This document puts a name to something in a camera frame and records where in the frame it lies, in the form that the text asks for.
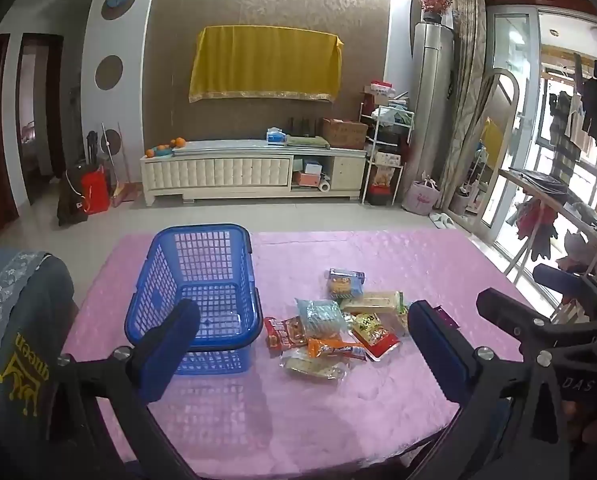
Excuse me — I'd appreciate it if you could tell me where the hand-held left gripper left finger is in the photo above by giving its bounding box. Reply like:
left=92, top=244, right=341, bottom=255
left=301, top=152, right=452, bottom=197
left=43, top=299, right=214, bottom=480

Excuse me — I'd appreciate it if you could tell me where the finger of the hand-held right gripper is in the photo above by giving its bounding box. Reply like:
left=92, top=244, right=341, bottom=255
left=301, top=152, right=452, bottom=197
left=532, top=262, right=597, bottom=321
left=475, top=287, right=597, bottom=362

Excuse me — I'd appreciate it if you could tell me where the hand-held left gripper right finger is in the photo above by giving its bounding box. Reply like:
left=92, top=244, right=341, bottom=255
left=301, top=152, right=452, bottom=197
left=407, top=300, right=574, bottom=480

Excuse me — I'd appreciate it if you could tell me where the small purple packet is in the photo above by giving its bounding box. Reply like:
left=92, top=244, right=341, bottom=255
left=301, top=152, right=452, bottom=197
left=431, top=305, right=461, bottom=331

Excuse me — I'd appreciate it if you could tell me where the blue plastic basket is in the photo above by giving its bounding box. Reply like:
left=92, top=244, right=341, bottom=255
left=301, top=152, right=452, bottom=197
left=124, top=224, right=264, bottom=376

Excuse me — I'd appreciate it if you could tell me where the yellow spicy snack packet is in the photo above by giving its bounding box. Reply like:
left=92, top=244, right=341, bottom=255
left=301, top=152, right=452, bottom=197
left=351, top=311, right=391, bottom=346

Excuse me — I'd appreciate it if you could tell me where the green-edged cracker packet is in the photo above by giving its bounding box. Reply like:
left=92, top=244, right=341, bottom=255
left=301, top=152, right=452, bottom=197
left=339, top=290, right=410, bottom=331

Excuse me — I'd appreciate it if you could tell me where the orange sausage packet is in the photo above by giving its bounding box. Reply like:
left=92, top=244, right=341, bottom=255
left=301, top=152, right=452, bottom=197
left=305, top=337, right=368, bottom=362

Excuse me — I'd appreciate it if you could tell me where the blue cookie packet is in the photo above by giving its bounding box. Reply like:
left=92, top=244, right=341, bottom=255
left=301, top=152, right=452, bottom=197
left=327, top=267, right=366, bottom=301

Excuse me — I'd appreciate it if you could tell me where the light blue snack packet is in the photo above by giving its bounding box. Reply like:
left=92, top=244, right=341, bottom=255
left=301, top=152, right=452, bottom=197
left=296, top=298, right=348, bottom=339

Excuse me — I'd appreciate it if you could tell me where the clear cracker packet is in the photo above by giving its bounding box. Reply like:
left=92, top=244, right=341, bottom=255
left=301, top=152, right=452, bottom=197
left=279, top=349, right=350, bottom=382

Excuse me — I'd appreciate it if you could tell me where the red cloth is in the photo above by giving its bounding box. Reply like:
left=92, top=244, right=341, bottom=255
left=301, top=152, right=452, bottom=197
left=515, top=197, right=559, bottom=261

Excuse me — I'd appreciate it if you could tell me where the dark grey cloth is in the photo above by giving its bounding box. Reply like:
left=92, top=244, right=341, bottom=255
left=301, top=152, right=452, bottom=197
left=508, top=167, right=569, bottom=201

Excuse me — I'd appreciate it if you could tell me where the wooden drying rack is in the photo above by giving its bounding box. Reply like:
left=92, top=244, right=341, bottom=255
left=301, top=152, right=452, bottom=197
left=498, top=167, right=597, bottom=321

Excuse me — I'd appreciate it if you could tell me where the pink tablecloth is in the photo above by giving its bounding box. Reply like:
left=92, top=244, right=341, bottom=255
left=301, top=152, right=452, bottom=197
left=61, top=230, right=554, bottom=480

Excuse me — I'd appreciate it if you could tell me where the pink tote bag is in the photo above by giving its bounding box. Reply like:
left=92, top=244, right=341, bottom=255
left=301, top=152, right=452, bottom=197
left=402, top=176, right=440, bottom=216

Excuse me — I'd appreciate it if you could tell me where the grey embroidered cloth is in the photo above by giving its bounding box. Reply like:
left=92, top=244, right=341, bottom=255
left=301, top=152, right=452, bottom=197
left=0, top=249, right=76, bottom=461

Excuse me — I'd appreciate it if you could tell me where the plaid hanging garment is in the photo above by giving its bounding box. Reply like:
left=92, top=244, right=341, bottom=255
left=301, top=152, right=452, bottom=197
left=548, top=90, right=581, bottom=161

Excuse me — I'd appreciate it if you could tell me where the broom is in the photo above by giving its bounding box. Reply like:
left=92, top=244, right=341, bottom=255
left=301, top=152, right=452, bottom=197
left=109, top=122, right=139, bottom=206

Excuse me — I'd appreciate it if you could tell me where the black bag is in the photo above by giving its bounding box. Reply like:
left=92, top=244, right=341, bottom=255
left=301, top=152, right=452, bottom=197
left=57, top=160, right=89, bottom=227

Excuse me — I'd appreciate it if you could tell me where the white TV cabinet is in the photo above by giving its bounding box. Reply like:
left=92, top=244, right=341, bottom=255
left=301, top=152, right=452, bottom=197
left=139, top=139, right=368, bottom=207

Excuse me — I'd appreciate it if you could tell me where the arched standing mirror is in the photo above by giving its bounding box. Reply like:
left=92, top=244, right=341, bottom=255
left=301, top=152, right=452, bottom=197
left=471, top=67, right=521, bottom=221

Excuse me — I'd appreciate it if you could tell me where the standing air conditioner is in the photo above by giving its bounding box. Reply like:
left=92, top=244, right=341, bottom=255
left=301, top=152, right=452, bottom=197
left=411, top=22, right=454, bottom=196

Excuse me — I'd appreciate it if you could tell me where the patterned beige curtain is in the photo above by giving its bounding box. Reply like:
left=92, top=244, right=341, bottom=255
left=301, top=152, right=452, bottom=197
left=438, top=0, right=486, bottom=211

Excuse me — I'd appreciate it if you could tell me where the white metal shelf rack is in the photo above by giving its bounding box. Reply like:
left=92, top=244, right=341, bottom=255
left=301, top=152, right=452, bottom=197
left=361, top=92, right=416, bottom=206

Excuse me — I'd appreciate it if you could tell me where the pile of folded clothes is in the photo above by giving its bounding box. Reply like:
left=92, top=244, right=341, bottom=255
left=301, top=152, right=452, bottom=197
left=373, top=102, right=414, bottom=126

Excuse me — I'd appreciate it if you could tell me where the brown cardboard box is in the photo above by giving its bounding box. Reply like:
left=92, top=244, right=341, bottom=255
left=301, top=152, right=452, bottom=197
left=321, top=117, right=369, bottom=151

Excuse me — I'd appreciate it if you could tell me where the green folded cloth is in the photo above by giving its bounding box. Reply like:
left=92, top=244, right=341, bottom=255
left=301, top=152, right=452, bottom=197
left=284, top=135, right=331, bottom=150

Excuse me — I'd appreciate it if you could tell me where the glass balcony door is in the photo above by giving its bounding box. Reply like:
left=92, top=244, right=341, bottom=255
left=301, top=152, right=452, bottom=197
left=483, top=7, right=597, bottom=286

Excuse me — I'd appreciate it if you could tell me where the red flower vase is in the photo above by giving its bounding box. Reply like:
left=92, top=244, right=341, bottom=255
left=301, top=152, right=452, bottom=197
left=417, top=0, right=453, bottom=25

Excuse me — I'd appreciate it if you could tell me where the brown door frame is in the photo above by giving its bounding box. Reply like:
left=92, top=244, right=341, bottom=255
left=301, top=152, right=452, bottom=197
left=18, top=34, right=64, bottom=206

